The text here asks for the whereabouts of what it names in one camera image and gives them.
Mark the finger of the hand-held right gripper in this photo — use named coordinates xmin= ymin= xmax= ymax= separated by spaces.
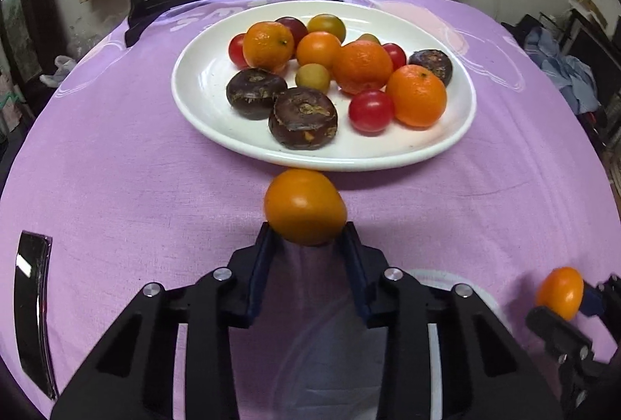
xmin=525 ymin=306 xmax=595 ymax=367
xmin=581 ymin=273 xmax=621 ymax=320

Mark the purple tablecloth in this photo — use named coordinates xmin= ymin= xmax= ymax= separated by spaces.
xmin=0 ymin=0 xmax=621 ymax=420

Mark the black glossy phone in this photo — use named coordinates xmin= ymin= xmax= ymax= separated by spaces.
xmin=12 ymin=231 xmax=59 ymax=401

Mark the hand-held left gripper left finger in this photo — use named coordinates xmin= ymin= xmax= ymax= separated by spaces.
xmin=50 ymin=221 xmax=275 ymax=420

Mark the small orange tomato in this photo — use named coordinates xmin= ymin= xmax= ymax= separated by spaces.
xmin=296 ymin=32 xmax=343 ymax=70

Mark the white plastic bag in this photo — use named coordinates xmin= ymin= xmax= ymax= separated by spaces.
xmin=40 ymin=55 xmax=78 ymax=86

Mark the smooth orange tomato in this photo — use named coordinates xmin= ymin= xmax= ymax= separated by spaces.
xmin=536 ymin=267 xmax=585 ymax=322
xmin=264 ymin=168 xmax=348 ymax=247

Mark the dark red tomato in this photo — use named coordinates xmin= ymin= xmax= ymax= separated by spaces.
xmin=275 ymin=17 xmax=309 ymax=47

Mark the white oval plate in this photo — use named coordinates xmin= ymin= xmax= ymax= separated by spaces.
xmin=171 ymin=1 xmax=477 ymax=172

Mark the dark framed picture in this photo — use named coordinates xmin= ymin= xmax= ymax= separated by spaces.
xmin=0 ymin=0 xmax=40 ymax=81

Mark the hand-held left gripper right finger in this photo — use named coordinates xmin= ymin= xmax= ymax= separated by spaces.
xmin=340 ymin=221 xmax=564 ymax=420

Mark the blue clothes pile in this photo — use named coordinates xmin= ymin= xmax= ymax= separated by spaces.
xmin=524 ymin=27 xmax=602 ymax=115

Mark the large orange mandarin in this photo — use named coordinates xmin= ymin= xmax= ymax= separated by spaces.
xmin=332 ymin=40 xmax=394 ymax=95

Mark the large dark water chestnut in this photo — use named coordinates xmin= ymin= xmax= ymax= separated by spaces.
xmin=268 ymin=86 xmax=339 ymax=151

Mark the green-yellow tomato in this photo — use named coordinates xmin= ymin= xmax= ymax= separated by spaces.
xmin=307 ymin=13 xmax=347 ymax=43

